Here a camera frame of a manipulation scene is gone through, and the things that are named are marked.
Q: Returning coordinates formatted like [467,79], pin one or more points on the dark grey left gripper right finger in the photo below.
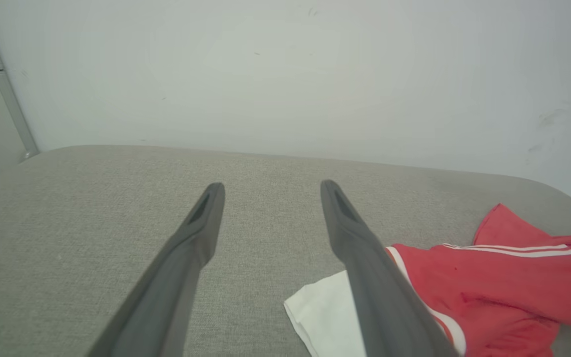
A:
[389,312]

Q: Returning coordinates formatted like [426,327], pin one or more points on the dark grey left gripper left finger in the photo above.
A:
[166,297]

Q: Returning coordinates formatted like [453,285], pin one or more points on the red shirt with white sleeves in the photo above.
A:
[503,292]

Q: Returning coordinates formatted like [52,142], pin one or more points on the grey fabric sofa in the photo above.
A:
[92,213]

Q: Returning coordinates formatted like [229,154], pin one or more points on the grey metal frame strip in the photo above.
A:
[8,94]

